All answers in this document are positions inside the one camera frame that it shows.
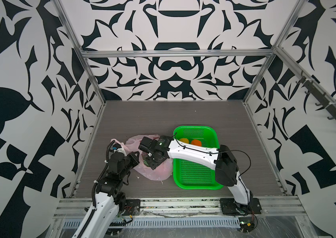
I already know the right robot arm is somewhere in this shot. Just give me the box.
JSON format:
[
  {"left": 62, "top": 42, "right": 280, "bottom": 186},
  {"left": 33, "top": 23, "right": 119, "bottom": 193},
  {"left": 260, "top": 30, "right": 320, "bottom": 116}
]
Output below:
[{"left": 138, "top": 136, "right": 253, "bottom": 214}]

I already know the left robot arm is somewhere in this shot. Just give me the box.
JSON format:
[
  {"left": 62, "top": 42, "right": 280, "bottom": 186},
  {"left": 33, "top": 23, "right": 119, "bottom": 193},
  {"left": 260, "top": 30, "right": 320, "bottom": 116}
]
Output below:
[{"left": 73, "top": 152, "right": 140, "bottom": 238}]

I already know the yellow fruit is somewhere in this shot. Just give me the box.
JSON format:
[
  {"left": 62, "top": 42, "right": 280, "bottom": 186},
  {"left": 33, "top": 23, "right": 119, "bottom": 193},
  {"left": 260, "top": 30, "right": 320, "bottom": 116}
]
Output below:
[{"left": 179, "top": 138, "right": 190, "bottom": 144}]

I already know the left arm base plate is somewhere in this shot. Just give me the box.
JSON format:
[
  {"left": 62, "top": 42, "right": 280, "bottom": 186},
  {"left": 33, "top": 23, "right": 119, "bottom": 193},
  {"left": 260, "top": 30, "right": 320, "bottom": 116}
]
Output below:
[{"left": 120, "top": 199, "right": 141, "bottom": 216}]

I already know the green plastic basket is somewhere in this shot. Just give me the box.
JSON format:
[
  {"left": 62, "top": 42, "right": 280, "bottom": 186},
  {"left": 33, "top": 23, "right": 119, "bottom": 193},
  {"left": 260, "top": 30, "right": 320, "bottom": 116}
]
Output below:
[{"left": 173, "top": 126, "right": 223, "bottom": 190}]

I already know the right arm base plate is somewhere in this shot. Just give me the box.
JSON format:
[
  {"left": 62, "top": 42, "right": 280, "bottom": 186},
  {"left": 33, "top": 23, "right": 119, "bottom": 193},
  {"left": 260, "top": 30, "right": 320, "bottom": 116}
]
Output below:
[{"left": 220, "top": 198, "right": 262, "bottom": 216}]

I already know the pink plastic bag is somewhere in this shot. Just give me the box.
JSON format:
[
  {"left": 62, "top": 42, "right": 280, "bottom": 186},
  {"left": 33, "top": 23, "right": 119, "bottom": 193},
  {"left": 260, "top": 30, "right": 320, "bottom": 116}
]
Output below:
[{"left": 110, "top": 134, "right": 174, "bottom": 181}]

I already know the small circuit board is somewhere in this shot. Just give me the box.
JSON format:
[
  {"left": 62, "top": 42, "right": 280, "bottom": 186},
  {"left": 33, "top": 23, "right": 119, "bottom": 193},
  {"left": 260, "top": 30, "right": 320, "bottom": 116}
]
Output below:
[{"left": 238, "top": 216, "right": 258, "bottom": 234}]

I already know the black corrugated cable conduit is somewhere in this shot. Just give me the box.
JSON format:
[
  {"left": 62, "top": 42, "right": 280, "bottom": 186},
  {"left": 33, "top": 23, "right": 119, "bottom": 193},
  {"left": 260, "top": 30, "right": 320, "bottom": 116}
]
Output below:
[{"left": 91, "top": 140, "right": 119, "bottom": 206}]

